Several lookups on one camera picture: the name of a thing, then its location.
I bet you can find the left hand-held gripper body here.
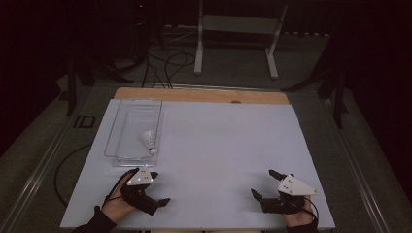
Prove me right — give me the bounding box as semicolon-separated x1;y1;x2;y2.
120;165;161;216

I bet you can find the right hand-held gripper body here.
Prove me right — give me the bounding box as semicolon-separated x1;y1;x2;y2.
260;174;320;215

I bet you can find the white shuttlecock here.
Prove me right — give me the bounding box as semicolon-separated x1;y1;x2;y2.
139;129;157;155

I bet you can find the clear plastic container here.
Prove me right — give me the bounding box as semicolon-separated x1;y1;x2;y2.
103;98;163;168

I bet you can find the person's right hand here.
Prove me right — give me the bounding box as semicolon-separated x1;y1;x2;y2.
283;195;315;228

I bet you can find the person's left hand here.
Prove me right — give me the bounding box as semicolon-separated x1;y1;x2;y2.
101;168;140;224

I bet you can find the white table mat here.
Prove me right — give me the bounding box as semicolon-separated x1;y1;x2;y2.
59;98;336;231

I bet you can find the black rectangular floor plate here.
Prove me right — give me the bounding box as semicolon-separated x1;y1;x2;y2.
73;115;97;129

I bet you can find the black tripod stand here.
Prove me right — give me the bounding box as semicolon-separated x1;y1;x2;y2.
57;54;134;117
281;32;352;130

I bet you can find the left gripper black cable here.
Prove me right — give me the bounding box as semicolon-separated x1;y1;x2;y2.
102;168;137;210

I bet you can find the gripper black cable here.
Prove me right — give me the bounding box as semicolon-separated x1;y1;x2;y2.
102;168;137;210
302;195;321;225

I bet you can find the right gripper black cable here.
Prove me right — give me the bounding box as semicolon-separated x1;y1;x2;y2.
302;195;321;225

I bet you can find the metal floor rail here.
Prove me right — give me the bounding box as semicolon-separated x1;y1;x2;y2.
0;93;91;233
322;95;395;233

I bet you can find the long black floor cable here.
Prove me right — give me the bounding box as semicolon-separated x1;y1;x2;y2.
53;144;93;208

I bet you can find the white metal stand frame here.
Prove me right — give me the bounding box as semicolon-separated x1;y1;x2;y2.
193;0;290;81

